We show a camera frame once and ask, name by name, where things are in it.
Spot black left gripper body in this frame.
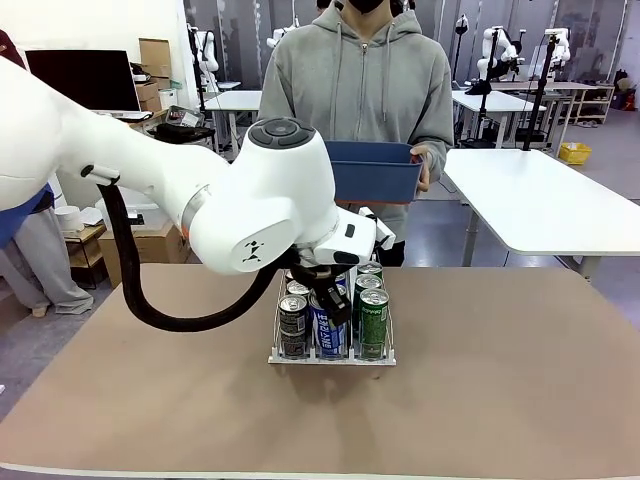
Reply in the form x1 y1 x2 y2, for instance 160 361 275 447
288 247 352 292

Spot blue basket with orange handles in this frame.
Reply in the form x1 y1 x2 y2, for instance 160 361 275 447
323 139 425 206

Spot person's left forearm grey sleeve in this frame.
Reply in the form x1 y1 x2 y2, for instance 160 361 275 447
419 137 455 184

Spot clear acrylic can dispenser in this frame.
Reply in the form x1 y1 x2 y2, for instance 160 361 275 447
268 244 399 368

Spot person's left hand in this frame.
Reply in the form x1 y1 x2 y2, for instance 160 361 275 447
409 144 434 194

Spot large cardboard box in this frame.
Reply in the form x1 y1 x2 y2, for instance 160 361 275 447
97 222 194 289

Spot white background table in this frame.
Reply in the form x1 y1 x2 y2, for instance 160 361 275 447
202 89 264 151

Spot black bag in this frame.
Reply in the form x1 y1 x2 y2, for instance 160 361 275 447
154 122 216 146

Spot person in grey hoodie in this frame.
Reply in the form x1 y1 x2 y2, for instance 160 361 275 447
258 0 455 268

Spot white paper roll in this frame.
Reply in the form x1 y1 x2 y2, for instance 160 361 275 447
53 205 84 234

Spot cardboard box on shelf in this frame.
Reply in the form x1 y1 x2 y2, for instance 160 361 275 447
138 38 172 79

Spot yellow plastic crate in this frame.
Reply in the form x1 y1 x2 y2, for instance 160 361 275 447
558 142 593 166

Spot black tripod stand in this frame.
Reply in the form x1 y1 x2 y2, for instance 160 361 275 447
522 32 561 151

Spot black computer monitor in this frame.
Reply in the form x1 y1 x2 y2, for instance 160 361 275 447
24 48 142 114

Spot wooden background shelf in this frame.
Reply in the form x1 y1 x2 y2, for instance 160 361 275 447
569 82 616 126

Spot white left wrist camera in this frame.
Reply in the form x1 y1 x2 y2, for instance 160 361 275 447
357 207 397 251

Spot black left arm cable sleeve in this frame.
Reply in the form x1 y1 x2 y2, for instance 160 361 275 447
82 164 296 334

